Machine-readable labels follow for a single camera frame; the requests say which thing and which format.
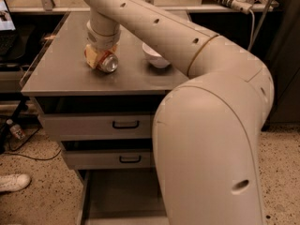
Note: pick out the grey drawer cabinet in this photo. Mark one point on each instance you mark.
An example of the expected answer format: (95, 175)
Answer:
(61, 71)

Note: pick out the white ceramic bowl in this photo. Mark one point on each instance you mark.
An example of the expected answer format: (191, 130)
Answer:
(154, 58)

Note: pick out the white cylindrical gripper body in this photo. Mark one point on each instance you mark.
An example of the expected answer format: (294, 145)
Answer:
(102, 40)

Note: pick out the top drawer with black handle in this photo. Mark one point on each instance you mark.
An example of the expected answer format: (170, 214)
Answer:
(98, 118)

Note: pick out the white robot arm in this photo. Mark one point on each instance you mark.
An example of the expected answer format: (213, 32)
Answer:
(206, 130)

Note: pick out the middle drawer with black handle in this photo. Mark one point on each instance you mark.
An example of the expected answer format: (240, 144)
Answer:
(108, 154)

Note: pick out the open bottom drawer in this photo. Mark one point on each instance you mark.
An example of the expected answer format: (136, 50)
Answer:
(122, 197)

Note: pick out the white power strip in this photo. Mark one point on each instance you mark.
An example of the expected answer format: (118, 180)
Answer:
(229, 0)

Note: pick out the drawer with black handle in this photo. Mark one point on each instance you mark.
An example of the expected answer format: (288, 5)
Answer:
(98, 118)
(108, 154)

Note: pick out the small plastic bottle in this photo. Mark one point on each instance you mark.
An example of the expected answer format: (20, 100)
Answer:
(15, 129)

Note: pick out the laptop screen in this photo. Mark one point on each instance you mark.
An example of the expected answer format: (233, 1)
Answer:
(6, 23)

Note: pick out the white sneaker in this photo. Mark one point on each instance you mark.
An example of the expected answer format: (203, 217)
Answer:
(14, 182)

